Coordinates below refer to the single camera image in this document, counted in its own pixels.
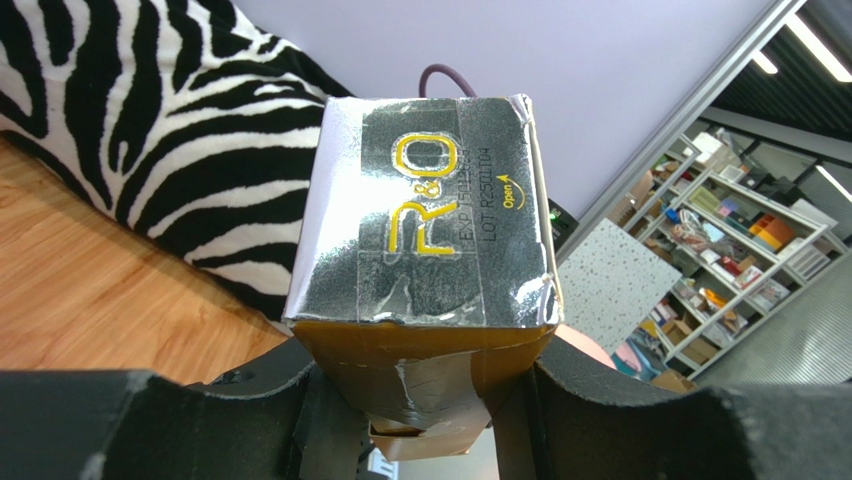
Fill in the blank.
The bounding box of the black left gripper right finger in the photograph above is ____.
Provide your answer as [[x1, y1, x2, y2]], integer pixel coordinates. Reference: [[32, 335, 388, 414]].
[[493, 339, 851, 479]]

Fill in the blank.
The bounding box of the orange toothpaste box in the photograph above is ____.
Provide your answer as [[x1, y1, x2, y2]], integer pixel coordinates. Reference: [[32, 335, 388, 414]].
[[283, 94, 564, 461]]

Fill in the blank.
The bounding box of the storage shelving rack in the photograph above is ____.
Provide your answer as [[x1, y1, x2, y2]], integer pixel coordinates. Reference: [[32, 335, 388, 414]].
[[621, 129, 849, 380]]

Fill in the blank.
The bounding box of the grey speckled panel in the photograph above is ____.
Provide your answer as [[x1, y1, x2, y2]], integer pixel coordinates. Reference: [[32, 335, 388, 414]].
[[558, 219, 681, 354]]

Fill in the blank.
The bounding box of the zebra print blanket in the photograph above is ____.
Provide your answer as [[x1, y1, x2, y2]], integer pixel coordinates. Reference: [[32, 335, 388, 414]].
[[1, 1, 348, 325]]

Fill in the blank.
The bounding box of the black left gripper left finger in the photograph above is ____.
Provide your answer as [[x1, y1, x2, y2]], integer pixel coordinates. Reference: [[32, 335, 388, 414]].
[[1, 339, 366, 479]]

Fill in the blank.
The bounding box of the aluminium frame post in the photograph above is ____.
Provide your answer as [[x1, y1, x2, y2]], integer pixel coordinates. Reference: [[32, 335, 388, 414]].
[[547, 0, 803, 263]]

